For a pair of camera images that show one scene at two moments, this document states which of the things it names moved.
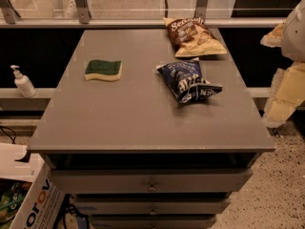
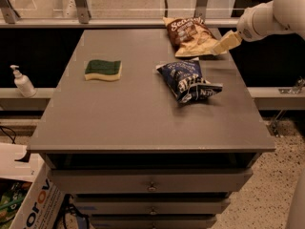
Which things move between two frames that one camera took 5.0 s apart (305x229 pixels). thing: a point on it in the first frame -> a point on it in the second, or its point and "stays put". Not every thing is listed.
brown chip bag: x=193 y=37 stays put
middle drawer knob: x=152 y=212 stays put
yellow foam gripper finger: x=288 y=92 -> x=254 y=23
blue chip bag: x=186 y=80 stays put
